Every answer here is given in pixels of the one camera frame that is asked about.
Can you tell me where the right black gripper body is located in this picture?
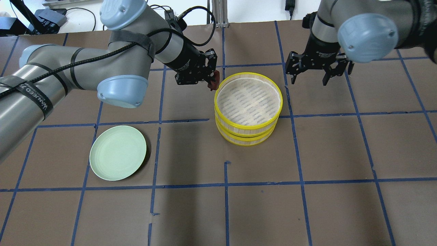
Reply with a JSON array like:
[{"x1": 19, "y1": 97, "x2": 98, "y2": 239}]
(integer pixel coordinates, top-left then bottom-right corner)
[{"x1": 285, "y1": 38, "x2": 354, "y2": 77}]

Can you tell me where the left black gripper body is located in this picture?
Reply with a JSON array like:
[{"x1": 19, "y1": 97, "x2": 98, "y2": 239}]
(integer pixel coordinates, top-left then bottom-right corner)
[{"x1": 175, "y1": 49, "x2": 217, "y2": 85}]

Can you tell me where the dark red bun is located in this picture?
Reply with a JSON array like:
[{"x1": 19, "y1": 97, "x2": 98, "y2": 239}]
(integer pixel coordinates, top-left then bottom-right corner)
[{"x1": 208, "y1": 70, "x2": 221, "y2": 91}]

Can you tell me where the yellow steamer layer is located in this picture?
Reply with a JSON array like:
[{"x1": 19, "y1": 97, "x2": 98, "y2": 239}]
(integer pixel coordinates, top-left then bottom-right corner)
[
  {"x1": 214, "y1": 118, "x2": 277, "y2": 147},
  {"x1": 214, "y1": 72, "x2": 283, "y2": 136}
]

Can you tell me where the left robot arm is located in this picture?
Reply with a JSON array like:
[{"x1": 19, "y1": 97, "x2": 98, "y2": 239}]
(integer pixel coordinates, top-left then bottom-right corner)
[{"x1": 0, "y1": 0, "x2": 220, "y2": 161}]

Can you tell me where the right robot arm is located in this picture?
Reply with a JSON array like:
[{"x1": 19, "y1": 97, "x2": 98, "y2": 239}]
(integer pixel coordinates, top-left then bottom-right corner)
[{"x1": 285, "y1": 0, "x2": 436, "y2": 85}]

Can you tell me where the black power adapter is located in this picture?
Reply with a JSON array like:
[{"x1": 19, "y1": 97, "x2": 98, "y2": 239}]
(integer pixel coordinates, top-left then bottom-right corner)
[{"x1": 285, "y1": 0, "x2": 296, "y2": 12}]

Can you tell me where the light green plate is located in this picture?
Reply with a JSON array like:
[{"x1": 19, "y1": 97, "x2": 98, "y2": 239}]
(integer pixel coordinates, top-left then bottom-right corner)
[{"x1": 89, "y1": 125, "x2": 147, "y2": 181}]

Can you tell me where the aluminium frame post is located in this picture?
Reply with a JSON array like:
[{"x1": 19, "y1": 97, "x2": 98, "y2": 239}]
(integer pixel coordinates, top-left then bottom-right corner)
[{"x1": 210, "y1": 0, "x2": 229, "y2": 28}]

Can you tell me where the black camera stand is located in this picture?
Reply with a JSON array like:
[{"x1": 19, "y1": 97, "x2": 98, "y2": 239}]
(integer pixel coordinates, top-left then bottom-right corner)
[{"x1": 0, "y1": 0, "x2": 67, "y2": 37}]

